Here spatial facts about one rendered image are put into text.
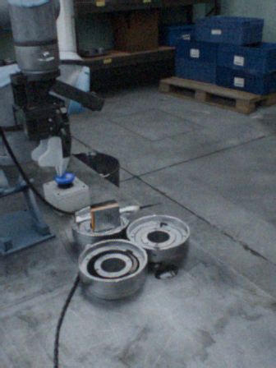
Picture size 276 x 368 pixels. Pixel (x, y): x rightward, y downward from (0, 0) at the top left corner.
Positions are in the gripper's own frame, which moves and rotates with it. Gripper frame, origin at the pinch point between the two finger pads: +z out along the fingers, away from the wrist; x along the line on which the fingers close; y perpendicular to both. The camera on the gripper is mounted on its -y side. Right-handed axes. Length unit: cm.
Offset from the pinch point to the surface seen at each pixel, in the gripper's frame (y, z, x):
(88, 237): 4.4, 4.8, 18.4
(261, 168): -184, 88, -102
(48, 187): 3.1, 3.7, -1.2
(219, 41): -279, 28, -250
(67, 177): -0.1, 1.4, 1.4
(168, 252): -4.2, 5.0, 29.3
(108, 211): -0.3, 1.8, 17.3
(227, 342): -1.1, 8.3, 45.9
